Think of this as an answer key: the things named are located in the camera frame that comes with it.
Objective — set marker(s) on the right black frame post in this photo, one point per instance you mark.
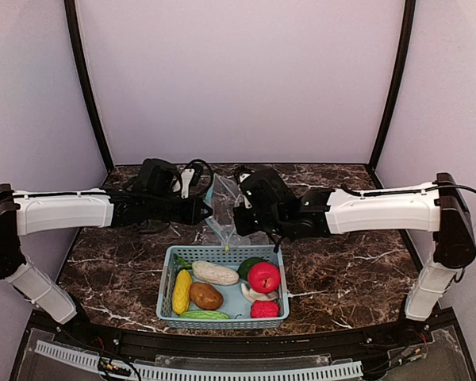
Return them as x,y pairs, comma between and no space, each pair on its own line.
395,82

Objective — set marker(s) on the green round fruit toy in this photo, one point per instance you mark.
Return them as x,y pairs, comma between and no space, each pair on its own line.
246,266

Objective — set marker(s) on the green cucumber toy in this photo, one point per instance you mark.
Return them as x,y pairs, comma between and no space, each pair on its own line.
204,315

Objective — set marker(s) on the red raspberry toy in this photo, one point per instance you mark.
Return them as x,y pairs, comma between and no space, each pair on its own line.
264,309

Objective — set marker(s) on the yellow corn toy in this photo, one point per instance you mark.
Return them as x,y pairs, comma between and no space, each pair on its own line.
180,299

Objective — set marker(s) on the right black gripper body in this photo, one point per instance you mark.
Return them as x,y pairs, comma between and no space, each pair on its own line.
245,218

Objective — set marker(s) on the light blue plastic basket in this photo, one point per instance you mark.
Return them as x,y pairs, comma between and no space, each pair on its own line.
235,310

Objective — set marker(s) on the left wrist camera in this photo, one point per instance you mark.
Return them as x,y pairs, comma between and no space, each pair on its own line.
189,178

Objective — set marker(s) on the white mushroom toy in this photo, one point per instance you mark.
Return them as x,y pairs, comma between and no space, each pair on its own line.
254,296

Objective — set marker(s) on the left black frame post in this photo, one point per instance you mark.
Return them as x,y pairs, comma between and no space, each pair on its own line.
78,53

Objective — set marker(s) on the grey slotted cable duct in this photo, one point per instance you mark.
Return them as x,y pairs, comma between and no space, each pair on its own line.
192,368

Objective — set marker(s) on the brown potato toy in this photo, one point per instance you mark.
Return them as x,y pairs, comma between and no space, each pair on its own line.
205,296

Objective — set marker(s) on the black aluminium frame rail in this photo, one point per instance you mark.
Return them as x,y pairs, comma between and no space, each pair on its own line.
359,343

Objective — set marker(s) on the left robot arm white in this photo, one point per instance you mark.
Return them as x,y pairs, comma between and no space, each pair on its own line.
159,192

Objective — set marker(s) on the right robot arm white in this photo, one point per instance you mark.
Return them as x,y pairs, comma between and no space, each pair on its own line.
271,207

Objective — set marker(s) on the clear zip top bag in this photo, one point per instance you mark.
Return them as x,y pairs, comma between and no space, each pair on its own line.
222,197

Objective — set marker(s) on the red apple toy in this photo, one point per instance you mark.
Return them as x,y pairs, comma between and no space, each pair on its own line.
264,278

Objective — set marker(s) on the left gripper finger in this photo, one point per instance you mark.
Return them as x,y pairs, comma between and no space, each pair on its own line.
207,214
206,208

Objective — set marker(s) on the clear zip bag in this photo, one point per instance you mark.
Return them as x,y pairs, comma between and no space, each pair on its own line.
210,237
222,197

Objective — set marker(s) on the black frame post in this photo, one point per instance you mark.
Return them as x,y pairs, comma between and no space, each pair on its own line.
78,53
395,82

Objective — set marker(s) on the white bitter gourd toy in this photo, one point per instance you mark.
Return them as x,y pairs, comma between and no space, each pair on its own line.
215,273

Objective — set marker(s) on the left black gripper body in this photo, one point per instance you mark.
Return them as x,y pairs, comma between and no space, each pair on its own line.
188,210

